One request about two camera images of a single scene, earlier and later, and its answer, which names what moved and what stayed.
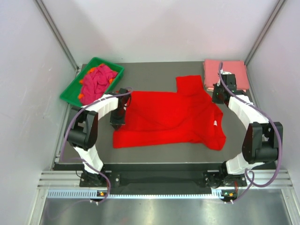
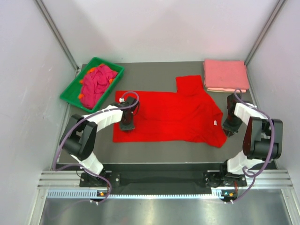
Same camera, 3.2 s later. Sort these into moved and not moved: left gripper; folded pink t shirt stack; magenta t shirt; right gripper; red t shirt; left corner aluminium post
Moved: left gripper; right gripper
Not moved: left corner aluminium post; magenta t shirt; red t shirt; folded pink t shirt stack
